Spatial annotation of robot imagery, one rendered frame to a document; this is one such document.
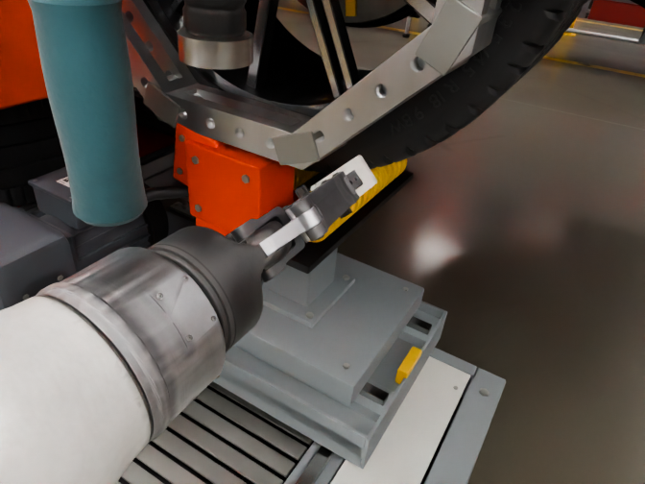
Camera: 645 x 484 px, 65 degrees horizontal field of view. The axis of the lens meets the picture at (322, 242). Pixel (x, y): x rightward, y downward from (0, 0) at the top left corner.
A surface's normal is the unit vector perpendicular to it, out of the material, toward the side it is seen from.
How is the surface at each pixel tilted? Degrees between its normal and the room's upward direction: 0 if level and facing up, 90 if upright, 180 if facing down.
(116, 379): 52
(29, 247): 23
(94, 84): 90
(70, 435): 59
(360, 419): 0
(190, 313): 45
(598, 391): 0
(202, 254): 17
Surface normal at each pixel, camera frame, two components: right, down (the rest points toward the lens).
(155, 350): 0.73, -0.23
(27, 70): 0.85, 0.35
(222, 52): 0.33, 0.55
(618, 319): 0.08, -0.83
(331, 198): 0.76, -0.44
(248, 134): -0.51, 0.44
